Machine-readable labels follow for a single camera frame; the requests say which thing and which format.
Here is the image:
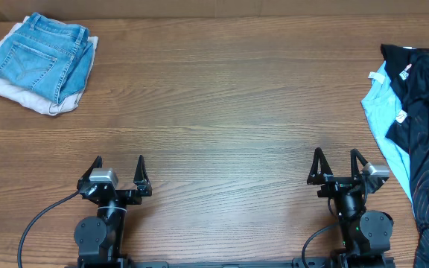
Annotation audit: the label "light blue t-shirt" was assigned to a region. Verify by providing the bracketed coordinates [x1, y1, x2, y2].
[361, 62, 412, 202]

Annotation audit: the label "plain black garment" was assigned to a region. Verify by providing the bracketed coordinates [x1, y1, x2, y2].
[381, 44, 418, 98]

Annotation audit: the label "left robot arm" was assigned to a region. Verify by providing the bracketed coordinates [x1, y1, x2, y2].
[74, 156, 152, 267]

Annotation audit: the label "folded white cloth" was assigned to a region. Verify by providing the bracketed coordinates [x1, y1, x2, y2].
[0, 16, 86, 116]

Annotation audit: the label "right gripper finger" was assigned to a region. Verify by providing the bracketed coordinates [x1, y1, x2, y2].
[307, 147, 333, 185]
[350, 149, 368, 179]

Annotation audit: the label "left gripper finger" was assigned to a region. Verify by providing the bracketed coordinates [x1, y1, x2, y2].
[77, 156, 103, 189]
[133, 155, 151, 191]

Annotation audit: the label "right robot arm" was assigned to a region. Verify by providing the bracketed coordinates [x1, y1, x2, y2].
[302, 147, 395, 268]

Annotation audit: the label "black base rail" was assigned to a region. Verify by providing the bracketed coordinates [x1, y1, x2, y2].
[66, 257, 395, 268]

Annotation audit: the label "folded blue denim jeans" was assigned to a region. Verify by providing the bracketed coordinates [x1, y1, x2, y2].
[0, 13, 94, 104]

